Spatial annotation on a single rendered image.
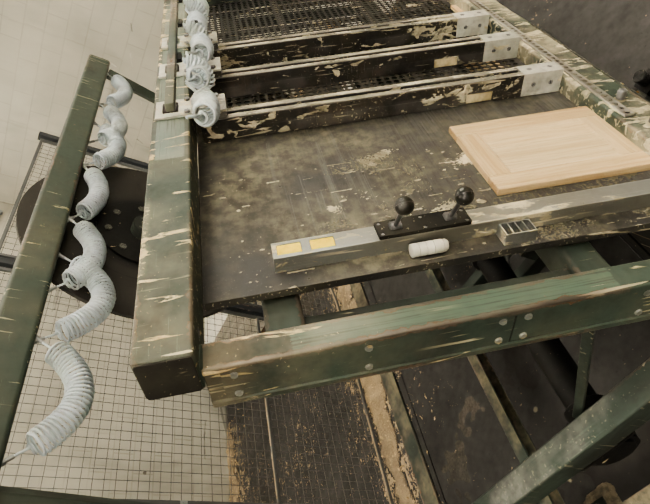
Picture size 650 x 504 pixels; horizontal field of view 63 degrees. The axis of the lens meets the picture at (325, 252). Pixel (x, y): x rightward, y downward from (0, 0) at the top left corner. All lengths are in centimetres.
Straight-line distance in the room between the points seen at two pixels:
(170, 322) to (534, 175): 90
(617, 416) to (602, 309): 51
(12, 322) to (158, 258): 57
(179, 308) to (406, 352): 40
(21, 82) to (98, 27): 112
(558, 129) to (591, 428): 79
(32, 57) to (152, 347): 621
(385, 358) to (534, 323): 28
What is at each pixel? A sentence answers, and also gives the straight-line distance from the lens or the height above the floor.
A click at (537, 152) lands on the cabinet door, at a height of 110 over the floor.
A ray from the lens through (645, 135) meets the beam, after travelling 156.
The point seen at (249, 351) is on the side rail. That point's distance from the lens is 91.
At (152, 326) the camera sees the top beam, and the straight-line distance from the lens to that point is 92.
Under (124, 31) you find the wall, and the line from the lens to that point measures 666.
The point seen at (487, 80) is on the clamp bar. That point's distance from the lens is 170.
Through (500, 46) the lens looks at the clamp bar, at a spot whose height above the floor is 97.
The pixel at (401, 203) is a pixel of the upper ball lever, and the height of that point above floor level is 156.
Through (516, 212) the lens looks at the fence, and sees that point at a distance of 121.
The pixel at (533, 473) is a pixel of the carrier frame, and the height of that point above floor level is 79.
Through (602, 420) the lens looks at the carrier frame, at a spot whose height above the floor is 79.
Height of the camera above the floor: 209
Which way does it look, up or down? 26 degrees down
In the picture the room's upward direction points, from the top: 75 degrees counter-clockwise
